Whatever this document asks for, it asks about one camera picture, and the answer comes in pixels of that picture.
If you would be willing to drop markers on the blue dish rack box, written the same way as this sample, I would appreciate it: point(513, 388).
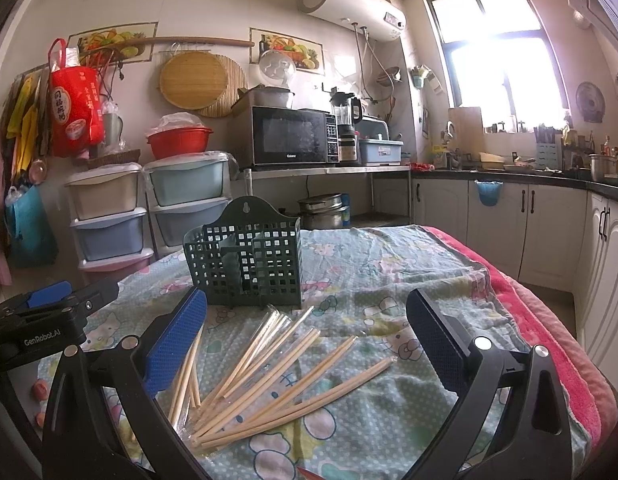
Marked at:
point(380, 152)

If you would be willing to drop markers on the right pastel drawer tower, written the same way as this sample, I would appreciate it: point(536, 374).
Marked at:
point(185, 191)

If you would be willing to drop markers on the white kitchen cabinets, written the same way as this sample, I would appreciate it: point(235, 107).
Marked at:
point(549, 232)

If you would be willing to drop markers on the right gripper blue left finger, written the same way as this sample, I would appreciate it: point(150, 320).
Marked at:
point(169, 338)

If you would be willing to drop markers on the black blender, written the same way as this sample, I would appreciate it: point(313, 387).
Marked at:
point(347, 110)

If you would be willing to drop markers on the black microwave oven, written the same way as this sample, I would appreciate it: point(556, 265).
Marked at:
point(261, 137)

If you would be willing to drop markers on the wooden chopstick pair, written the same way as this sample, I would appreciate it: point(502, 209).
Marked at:
point(296, 411)
point(315, 374)
point(251, 395)
point(270, 337)
point(183, 380)

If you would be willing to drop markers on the wooden cutting board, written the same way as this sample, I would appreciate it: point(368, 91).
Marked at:
point(468, 130)

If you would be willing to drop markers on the hello kitty patterned tablecloth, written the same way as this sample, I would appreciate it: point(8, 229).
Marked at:
point(358, 281)

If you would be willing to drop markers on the stainless steel pot stack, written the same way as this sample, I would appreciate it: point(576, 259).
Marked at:
point(322, 212)

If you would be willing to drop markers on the round bamboo tray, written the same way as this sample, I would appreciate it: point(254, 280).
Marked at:
point(193, 80)

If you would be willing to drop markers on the left pastel drawer tower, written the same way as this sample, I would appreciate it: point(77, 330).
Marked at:
point(109, 221)

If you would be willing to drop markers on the kitchen window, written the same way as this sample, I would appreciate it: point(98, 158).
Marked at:
point(499, 58)

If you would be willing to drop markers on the blue tote bag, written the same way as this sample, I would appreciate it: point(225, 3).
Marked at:
point(32, 240)

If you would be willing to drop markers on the blue hanging bin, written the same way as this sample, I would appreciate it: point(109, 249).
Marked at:
point(489, 192)

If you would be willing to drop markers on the white cylindrical water heater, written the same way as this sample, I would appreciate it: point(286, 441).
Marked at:
point(383, 21)

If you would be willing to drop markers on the red plastic basin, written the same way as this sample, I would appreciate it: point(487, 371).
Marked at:
point(179, 141)

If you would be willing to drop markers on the pastel drawer tower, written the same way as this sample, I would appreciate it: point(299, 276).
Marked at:
point(185, 191)
point(109, 221)

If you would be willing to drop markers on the pink blanket under cloth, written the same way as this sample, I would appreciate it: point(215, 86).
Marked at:
point(590, 397)

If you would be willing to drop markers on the dark green utensil basket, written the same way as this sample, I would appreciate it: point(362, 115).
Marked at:
point(248, 257)

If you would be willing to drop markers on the red shopping bag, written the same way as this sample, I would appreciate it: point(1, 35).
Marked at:
point(75, 103)

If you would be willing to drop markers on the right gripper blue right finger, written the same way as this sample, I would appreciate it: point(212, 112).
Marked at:
point(443, 339)

